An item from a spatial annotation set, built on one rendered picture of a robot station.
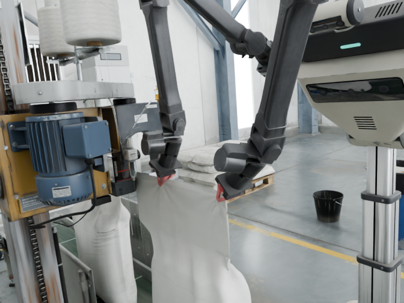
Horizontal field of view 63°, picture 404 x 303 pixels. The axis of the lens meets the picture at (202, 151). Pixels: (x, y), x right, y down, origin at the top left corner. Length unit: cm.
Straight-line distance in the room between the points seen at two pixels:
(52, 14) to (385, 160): 124
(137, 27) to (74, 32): 517
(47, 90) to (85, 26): 22
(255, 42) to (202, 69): 583
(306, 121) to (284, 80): 909
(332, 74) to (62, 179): 84
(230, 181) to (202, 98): 607
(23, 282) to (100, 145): 57
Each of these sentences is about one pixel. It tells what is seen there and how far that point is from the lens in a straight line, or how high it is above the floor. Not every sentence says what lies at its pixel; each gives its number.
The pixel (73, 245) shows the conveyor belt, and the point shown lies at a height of 38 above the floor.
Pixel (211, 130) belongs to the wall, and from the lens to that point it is 707.
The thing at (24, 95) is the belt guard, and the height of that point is 138.
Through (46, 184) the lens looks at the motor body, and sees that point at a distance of 96.
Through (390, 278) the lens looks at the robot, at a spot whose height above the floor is 64.
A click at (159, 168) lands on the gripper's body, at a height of 113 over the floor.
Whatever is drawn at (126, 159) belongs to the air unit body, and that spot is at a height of 115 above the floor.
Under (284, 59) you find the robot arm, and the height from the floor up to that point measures 141.
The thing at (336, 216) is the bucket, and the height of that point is 6.
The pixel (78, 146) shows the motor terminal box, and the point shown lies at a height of 125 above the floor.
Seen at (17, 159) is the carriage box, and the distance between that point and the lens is 112.
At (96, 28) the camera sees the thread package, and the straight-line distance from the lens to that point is 100.
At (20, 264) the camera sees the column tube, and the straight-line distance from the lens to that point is 125.
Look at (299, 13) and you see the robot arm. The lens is 64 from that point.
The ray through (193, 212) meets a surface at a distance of 106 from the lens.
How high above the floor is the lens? 135
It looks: 10 degrees down
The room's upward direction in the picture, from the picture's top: 4 degrees counter-clockwise
